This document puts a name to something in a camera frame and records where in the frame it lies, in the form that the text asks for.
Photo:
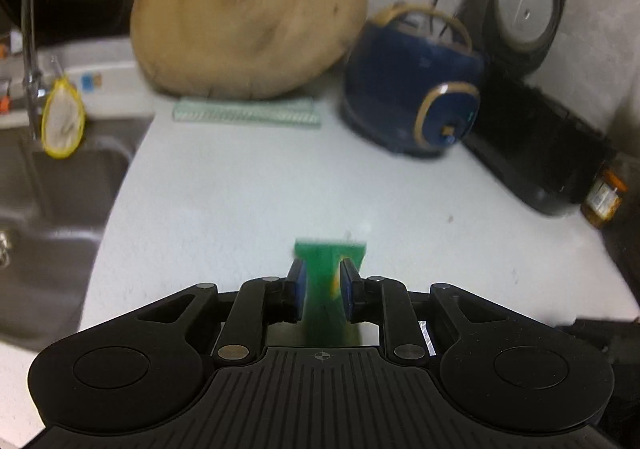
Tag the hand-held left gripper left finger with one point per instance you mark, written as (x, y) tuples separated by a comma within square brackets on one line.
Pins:
[(299, 292)]

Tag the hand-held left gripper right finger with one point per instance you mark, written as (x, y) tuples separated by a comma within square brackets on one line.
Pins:
[(346, 295)]

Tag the green snack packet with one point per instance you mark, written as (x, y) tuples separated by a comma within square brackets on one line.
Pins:
[(322, 279)]

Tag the glass jar orange lid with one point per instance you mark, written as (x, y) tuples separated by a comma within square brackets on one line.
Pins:
[(602, 199)]

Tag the striped green dishcloth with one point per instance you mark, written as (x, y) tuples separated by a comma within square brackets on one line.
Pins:
[(245, 111)]

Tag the black rice cooker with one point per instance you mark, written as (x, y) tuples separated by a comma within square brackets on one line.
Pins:
[(540, 149)]

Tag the blue rice cooker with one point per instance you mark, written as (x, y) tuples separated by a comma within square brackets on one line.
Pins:
[(395, 79)]

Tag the stainless steel sink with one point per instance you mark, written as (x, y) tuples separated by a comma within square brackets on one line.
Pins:
[(50, 239)]

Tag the round wooden cutting board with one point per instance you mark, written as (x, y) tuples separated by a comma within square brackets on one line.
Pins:
[(240, 14)]

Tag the blue yellow sticker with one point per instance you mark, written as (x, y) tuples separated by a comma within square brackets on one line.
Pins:
[(92, 81)]

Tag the chrome faucet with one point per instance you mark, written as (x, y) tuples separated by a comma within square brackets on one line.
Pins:
[(27, 29)]

